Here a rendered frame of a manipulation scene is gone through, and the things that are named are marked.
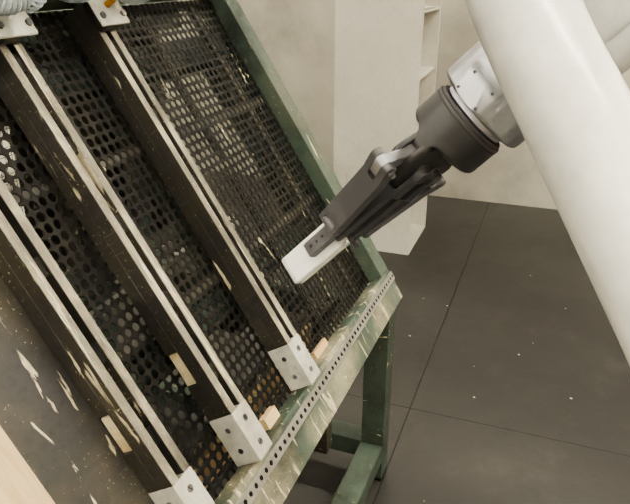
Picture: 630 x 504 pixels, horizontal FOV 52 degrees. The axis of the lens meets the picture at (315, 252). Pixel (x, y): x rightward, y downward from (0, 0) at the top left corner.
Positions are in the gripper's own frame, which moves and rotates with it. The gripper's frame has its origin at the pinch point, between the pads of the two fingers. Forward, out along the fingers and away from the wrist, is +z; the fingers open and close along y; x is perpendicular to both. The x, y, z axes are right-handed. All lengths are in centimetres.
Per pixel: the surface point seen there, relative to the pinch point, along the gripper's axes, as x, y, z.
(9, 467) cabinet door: -8, -6, 69
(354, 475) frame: 18, -157, 115
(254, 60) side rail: -109, -117, 42
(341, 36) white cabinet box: -221, -315, 62
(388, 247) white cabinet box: -106, -374, 138
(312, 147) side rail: -80, -133, 48
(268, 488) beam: 12, -61, 72
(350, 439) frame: 6, -173, 119
